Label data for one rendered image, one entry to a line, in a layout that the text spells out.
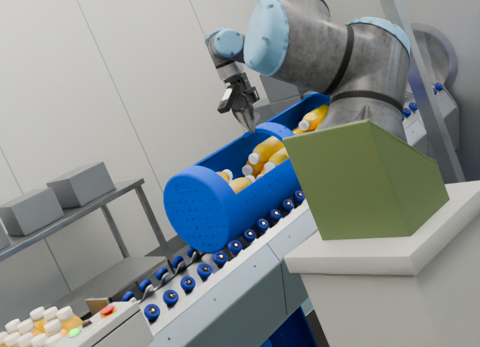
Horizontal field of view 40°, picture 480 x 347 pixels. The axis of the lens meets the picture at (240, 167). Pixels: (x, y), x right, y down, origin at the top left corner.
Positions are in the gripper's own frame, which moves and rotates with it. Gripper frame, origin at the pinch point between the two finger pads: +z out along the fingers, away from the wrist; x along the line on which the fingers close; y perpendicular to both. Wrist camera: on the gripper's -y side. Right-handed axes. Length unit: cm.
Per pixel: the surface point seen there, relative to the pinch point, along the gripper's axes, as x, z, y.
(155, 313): -12, 28, -76
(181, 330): -13, 36, -72
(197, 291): -11, 31, -60
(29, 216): 244, 23, 35
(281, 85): 187, 19, 261
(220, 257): -11, 27, -46
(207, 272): -12, 28, -54
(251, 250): -11.6, 31.1, -33.7
